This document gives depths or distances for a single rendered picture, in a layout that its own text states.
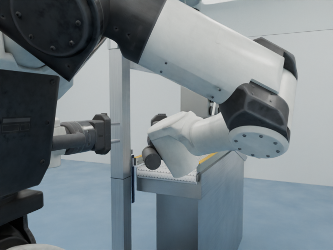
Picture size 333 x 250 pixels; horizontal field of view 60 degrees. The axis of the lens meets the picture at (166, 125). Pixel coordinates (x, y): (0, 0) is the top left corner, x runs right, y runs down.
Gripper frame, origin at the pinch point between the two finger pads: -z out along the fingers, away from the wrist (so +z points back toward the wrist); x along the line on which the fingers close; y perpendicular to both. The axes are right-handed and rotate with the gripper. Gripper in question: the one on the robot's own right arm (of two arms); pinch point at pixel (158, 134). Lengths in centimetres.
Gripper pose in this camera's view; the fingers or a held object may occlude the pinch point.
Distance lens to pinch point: 85.2
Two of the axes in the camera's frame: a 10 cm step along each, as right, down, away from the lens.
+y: 9.9, -0.1, 1.5
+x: 0.0, 10.0, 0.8
